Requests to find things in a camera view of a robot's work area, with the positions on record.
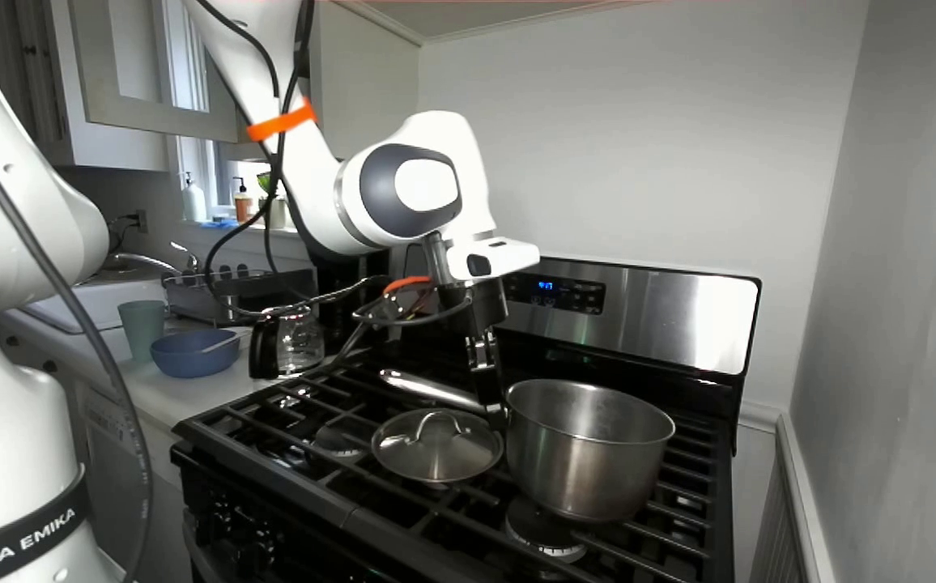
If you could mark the orange soap bottle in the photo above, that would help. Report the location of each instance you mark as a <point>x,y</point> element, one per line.
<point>240,205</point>

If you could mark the wall power outlet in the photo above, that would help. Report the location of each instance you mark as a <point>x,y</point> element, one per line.
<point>133,222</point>

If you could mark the glass coffee carafe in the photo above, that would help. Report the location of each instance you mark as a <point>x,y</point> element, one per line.
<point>294,345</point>

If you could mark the white soap bottle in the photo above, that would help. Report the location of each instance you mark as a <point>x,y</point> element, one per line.
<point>195,203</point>

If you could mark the black gas stove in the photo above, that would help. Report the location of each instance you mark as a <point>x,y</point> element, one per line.
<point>380,518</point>

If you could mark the potted plant in white pot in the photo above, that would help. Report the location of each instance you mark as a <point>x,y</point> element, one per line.
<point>271,190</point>

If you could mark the glass cabinet door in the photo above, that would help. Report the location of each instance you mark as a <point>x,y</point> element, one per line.
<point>120,109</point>

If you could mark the white framed window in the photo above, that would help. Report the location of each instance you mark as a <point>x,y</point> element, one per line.
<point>193,65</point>

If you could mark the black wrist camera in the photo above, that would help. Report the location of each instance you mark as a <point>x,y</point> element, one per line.
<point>390,311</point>

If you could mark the white wall cabinet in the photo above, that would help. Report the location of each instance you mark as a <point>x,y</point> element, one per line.
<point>112,158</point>

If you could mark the stainless steel pot lid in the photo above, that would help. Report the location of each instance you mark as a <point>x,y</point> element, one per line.
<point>436,452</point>

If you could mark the stainless steel saucepan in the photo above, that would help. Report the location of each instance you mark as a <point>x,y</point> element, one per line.
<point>583,455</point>

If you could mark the black coffee maker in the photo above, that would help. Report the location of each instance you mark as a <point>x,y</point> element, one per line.
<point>326,326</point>

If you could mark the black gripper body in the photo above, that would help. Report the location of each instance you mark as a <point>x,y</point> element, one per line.
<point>483,308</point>

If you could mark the chrome faucet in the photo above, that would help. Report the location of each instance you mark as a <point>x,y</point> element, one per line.
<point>147,261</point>

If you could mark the blue bowl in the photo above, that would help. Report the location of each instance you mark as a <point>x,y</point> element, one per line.
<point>195,353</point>

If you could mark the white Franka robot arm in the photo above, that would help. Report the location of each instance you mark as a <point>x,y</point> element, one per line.
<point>404,194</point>

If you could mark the white sink basin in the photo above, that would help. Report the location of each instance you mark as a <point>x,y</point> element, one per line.
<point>78,308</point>

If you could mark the teal cup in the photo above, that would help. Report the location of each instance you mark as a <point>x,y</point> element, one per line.
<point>144,326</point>

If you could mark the metal dish rack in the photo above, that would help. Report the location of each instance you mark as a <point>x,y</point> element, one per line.
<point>201,299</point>

